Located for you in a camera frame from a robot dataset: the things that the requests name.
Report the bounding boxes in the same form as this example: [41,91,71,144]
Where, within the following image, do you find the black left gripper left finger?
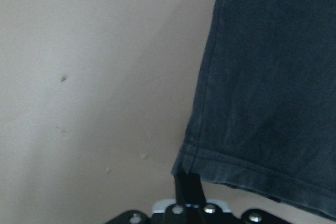
[173,173,191,223]

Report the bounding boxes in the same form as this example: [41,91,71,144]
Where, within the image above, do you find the black printed t-shirt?
[172,0,335,220]

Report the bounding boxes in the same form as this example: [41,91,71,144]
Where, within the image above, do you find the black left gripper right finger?
[191,173,206,224]

